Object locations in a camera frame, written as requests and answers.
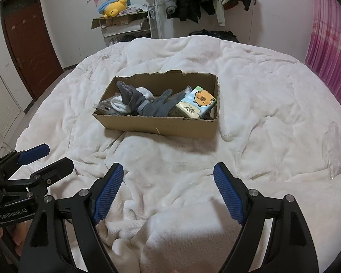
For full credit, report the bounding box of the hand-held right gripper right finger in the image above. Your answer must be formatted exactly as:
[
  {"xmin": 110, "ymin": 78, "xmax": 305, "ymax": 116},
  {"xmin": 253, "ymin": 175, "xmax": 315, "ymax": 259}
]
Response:
[{"xmin": 213, "ymin": 162, "xmax": 319, "ymax": 273}]

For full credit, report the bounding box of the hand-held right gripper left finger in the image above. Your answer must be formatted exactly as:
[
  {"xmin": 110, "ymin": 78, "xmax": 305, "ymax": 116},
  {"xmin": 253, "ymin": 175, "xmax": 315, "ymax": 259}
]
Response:
[{"xmin": 18, "ymin": 162, "xmax": 125, "ymax": 273}]

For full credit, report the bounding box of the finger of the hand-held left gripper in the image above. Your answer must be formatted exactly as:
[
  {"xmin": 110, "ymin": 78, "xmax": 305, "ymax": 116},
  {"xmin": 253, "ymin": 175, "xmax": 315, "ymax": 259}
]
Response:
[
  {"xmin": 0, "ymin": 144, "xmax": 51, "ymax": 177},
  {"xmin": 25, "ymin": 157, "xmax": 74, "ymax": 191}
]

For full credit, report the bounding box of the clear plastic packet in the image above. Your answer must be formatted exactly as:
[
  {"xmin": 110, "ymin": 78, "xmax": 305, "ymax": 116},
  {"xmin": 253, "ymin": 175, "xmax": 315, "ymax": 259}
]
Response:
[{"xmin": 94, "ymin": 98, "xmax": 117, "ymax": 116}]

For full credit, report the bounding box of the brown cardboard box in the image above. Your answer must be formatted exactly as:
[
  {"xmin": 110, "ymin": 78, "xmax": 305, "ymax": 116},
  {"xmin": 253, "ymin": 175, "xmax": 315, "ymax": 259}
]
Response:
[{"xmin": 91, "ymin": 70, "xmax": 220, "ymax": 140}]

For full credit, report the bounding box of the white sock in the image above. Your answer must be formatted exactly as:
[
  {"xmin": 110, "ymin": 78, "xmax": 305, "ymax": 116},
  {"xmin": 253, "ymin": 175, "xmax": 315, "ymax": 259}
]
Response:
[
  {"xmin": 135, "ymin": 87, "xmax": 155, "ymax": 101},
  {"xmin": 106, "ymin": 95, "xmax": 134, "ymax": 114}
]

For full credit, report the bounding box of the cartoon print tissue pack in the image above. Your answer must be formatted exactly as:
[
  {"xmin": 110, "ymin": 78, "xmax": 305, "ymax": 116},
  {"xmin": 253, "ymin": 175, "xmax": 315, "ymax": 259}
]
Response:
[{"xmin": 175, "ymin": 85, "xmax": 218, "ymax": 119}]

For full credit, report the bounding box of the grey glove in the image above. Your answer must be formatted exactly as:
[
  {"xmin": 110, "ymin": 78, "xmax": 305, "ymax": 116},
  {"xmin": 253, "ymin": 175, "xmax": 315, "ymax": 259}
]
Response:
[{"xmin": 139, "ymin": 89, "xmax": 194, "ymax": 118}]

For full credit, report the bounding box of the grey dotted sock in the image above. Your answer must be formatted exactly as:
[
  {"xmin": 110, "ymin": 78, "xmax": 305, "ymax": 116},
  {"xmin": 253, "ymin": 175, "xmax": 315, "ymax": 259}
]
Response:
[{"xmin": 116, "ymin": 80, "xmax": 148, "ymax": 114}]

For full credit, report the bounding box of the person's left hand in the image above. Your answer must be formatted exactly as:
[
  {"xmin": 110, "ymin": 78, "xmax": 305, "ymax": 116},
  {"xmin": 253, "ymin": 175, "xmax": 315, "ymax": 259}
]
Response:
[{"xmin": 0, "ymin": 222, "xmax": 30, "ymax": 258}]

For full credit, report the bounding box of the brown wooden door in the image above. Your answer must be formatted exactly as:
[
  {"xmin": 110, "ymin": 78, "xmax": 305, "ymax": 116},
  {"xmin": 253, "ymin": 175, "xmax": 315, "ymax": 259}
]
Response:
[{"xmin": 0, "ymin": 0, "xmax": 63, "ymax": 101}]

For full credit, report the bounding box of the white fluffy blanket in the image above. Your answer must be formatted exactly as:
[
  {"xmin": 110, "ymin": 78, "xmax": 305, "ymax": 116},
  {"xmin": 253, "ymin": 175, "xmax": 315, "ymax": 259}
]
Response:
[{"xmin": 13, "ymin": 35, "xmax": 341, "ymax": 273}]

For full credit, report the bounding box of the crumpled clear plastic bag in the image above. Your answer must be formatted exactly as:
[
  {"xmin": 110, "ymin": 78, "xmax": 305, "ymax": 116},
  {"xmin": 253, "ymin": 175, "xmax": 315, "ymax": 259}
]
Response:
[{"xmin": 325, "ymin": 121, "xmax": 341, "ymax": 179}]

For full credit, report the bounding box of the white shelf rack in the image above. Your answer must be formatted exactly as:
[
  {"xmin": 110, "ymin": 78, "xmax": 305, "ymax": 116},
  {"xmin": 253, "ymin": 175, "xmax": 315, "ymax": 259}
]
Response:
[{"xmin": 101, "ymin": 6, "xmax": 157, "ymax": 47}]

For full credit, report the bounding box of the flat cardboard box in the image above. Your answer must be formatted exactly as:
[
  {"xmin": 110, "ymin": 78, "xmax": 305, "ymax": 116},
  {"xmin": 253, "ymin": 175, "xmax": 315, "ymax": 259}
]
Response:
[{"xmin": 91, "ymin": 11, "xmax": 150, "ymax": 29}]

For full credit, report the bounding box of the dark clothes pile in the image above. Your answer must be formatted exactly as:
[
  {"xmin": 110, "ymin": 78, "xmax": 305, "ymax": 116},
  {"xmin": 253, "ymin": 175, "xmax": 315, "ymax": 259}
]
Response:
[{"xmin": 189, "ymin": 29, "xmax": 239, "ymax": 42}]

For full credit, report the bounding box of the yellow plush toy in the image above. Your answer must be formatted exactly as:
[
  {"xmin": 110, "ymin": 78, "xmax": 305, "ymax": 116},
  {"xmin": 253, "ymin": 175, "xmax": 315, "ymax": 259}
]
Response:
[{"xmin": 97, "ymin": 0, "xmax": 130, "ymax": 18}]

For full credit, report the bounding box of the pink curtain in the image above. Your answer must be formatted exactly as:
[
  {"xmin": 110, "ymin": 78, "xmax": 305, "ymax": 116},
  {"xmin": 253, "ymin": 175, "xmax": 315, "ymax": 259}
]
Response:
[{"xmin": 304, "ymin": 0, "xmax": 341, "ymax": 109}]

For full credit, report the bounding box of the white clothes rack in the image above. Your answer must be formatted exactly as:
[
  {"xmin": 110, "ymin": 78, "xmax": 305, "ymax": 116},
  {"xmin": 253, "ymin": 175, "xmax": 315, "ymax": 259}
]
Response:
[{"xmin": 148, "ymin": 0, "xmax": 165, "ymax": 39}]

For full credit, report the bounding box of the grey white hanging garment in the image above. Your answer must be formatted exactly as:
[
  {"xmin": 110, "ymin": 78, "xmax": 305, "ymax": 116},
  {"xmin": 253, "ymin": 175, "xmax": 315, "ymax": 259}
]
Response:
[{"xmin": 162, "ymin": 0, "xmax": 177, "ymax": 15}]

